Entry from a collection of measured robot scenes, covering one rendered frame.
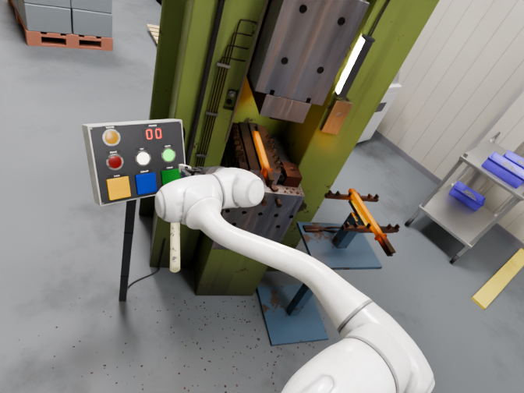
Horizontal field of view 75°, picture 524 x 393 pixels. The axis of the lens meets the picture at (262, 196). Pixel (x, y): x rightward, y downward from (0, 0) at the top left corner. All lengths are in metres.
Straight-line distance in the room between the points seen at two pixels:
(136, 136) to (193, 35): 0.44
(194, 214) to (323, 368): 0.44
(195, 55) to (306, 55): 0.43
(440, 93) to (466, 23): 0.75
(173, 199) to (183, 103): 0.76
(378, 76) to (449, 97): 3.06
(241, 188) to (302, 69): 0.64
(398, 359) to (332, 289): 0.18
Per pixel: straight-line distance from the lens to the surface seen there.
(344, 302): 0.76
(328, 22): 1.36
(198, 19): 1.41
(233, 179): 0.92
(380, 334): 0.73
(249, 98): 1.94
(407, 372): 0.73
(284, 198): 1.67
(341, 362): 0.65
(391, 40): 1.66
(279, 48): 1.33
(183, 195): 0.85
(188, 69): 1.47
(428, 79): 4.82
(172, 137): 1.37
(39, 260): 2.40
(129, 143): 1.31
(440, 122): 4.76
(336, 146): 1.82
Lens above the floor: 1.90
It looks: 38 degrees down
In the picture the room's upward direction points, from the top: 23 degrees clockwise
